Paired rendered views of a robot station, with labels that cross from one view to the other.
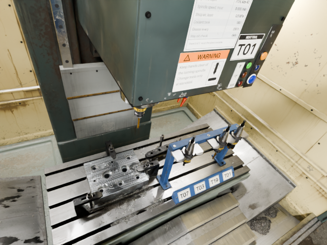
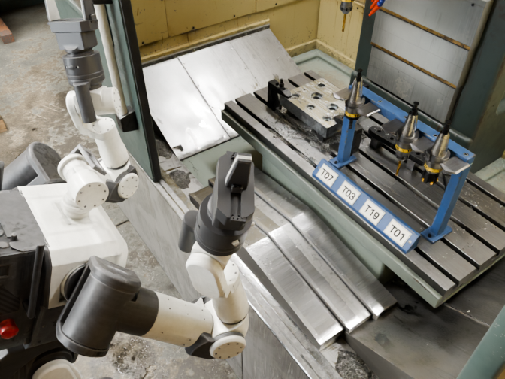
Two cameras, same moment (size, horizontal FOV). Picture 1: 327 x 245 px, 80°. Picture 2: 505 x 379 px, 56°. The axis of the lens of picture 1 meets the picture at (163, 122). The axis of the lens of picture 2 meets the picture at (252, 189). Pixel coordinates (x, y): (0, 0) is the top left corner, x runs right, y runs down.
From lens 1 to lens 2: 150 cm
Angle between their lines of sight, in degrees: 64
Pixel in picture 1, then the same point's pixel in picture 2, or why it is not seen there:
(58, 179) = (302, 81)
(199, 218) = (315, 234)
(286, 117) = not seen: outside the picture
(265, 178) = (462, 356)
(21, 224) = not seen: hidden behind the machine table
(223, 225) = (319, 277)
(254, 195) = (407, 340)
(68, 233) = (249, 102)
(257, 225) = (349, 361)
